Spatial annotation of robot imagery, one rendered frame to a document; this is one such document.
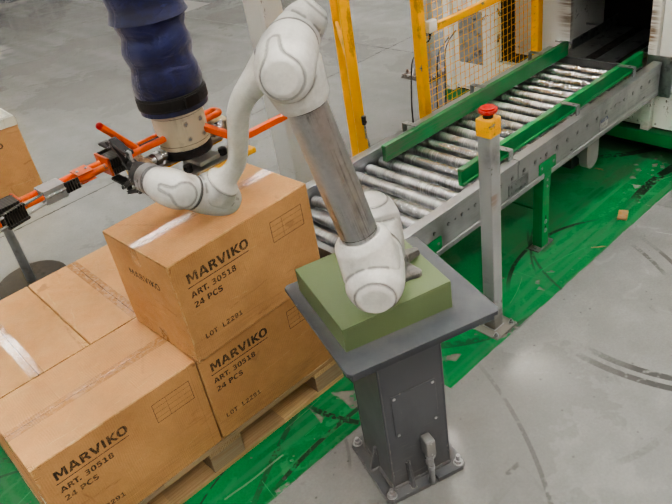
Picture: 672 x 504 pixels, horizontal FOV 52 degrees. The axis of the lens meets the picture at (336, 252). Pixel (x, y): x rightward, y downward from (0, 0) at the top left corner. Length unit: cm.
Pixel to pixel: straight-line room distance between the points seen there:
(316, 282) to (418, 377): 46
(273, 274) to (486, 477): 104
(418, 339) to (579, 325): 133
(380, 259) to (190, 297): 76
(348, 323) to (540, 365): 124
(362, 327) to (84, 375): 105
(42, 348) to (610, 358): 221
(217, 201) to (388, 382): 77
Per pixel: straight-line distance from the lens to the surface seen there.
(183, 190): 188
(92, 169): 218
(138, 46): 216
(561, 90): 402
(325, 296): 205
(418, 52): 368
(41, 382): 261
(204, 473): 277
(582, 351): 307
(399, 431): 236
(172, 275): 219
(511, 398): 285
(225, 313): 238
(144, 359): 250
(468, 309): 208
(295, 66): 146
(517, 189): 325
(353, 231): 171
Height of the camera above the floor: 207
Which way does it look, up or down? 33 degrees down
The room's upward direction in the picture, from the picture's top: 10 degrees counter-clockwise
